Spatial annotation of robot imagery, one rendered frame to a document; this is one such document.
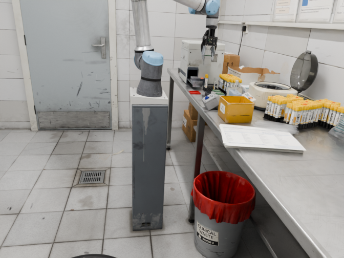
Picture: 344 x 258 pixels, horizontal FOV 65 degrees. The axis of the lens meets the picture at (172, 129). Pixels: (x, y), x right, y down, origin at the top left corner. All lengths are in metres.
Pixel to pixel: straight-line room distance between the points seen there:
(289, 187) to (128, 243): 1.22
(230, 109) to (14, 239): 1.53
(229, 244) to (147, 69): 1.09
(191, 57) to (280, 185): 1.36
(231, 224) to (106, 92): 2.27
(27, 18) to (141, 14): 1.94
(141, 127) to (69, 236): 0.87
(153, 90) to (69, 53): 1.92
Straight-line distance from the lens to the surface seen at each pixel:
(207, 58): 1.84
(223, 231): 1.63
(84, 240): 1.92
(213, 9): 1.62
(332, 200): 0.89
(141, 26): 1.62
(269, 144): 1.11
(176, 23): 3.33
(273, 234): 1.67
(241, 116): 1.32
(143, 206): 1.82
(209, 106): 1.45
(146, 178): 1.70
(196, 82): 1.90
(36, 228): 2.09
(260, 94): 1.56
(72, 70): 3.33
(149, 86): 1.51
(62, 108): 3.47
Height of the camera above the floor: 1.31
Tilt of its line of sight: 22 degrees down
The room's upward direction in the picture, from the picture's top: 3 degrees clockwise
